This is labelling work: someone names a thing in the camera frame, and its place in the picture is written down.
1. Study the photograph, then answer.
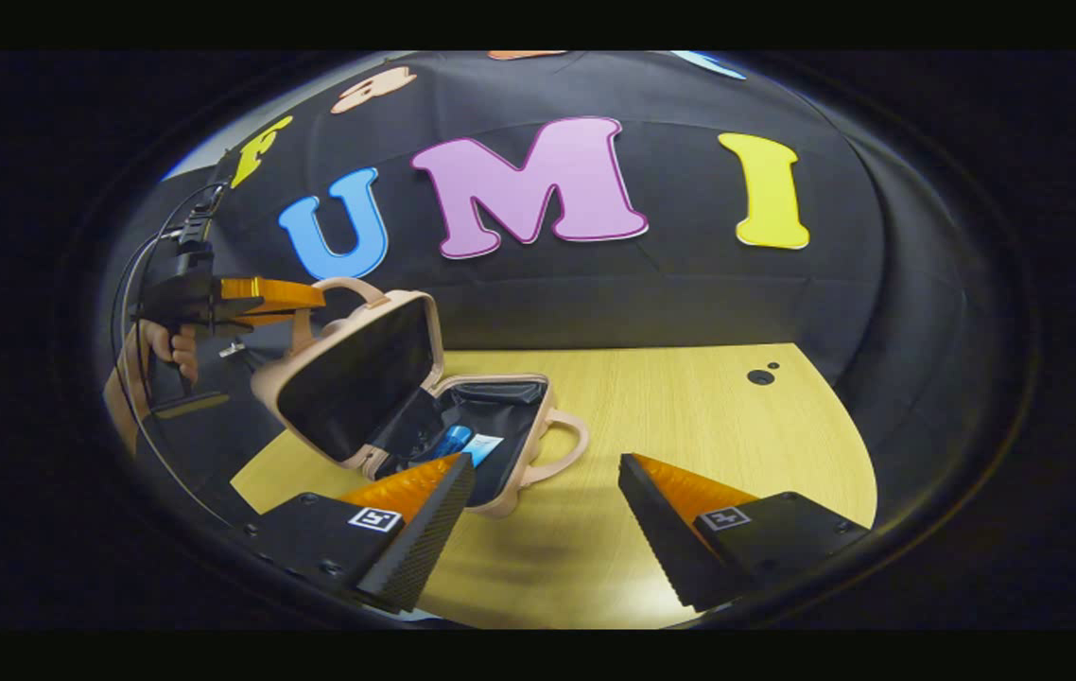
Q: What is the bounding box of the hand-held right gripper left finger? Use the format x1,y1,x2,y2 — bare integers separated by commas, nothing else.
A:
245,452,478,614

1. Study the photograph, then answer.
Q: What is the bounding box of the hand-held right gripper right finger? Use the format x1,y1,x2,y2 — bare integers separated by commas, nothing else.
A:
618,452,873,612

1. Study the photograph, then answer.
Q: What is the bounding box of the blue skin care bottle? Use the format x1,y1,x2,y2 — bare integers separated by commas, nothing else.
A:
432,425,476,462

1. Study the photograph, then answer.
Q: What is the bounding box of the pink suitcase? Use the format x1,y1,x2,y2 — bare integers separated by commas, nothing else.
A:
250,276,591,519

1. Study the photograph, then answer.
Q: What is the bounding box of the black backdrop cloth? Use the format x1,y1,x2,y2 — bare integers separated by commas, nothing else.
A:
98,52,1031,493

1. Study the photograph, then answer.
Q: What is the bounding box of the black cable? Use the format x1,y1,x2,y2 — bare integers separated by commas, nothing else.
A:
109,183,229,523

